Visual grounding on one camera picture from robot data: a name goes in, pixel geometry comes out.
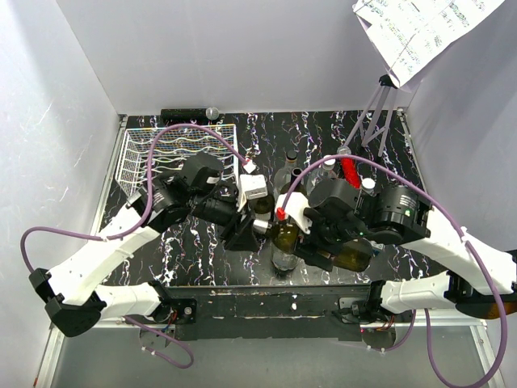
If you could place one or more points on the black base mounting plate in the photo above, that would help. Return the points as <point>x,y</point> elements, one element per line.
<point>277,312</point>

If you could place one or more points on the dark green wine bottle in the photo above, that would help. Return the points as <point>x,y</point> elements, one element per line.
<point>263,213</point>

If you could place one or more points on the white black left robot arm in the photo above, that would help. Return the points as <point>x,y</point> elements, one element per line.
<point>173,192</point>

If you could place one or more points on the dark wine bottle open neck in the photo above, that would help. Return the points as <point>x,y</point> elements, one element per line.
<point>295,173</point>

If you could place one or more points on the olive green wine bottle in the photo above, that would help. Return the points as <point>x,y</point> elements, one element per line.
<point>355,255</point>

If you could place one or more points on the aluminium frame rail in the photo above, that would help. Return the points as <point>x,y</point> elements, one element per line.
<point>74,295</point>

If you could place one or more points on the red glitter tube bottle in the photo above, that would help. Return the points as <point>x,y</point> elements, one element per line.
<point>348,167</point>

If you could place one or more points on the small bottle white cap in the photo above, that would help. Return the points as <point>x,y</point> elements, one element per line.
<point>367,187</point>

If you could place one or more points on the clear bottle black cap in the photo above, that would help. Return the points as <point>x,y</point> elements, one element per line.
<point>287,165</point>

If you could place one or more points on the clear bottle white cap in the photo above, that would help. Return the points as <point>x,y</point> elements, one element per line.
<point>324,171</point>

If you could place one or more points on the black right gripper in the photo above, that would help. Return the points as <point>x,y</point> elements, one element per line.
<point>308,252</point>

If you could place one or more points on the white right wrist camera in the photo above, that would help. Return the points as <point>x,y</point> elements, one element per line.
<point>294,209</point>

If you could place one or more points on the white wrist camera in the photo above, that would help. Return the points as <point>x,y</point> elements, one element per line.
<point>294,209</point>
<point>250,187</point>

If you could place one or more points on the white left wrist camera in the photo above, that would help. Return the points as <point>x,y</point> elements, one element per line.
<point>250,187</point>

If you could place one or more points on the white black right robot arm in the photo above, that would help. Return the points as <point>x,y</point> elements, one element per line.
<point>477,280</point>

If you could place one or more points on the white wire wine rack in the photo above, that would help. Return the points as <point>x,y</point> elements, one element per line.
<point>170,152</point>

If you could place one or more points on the white printed paper sheets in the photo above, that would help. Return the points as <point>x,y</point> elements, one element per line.
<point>409,35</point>

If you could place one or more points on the purple tripod stand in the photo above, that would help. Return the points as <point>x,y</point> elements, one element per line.
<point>386,92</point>

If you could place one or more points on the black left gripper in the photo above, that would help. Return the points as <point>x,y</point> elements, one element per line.
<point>244,238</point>

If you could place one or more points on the clear round glass bottle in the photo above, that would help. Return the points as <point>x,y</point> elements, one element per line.
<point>283,241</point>

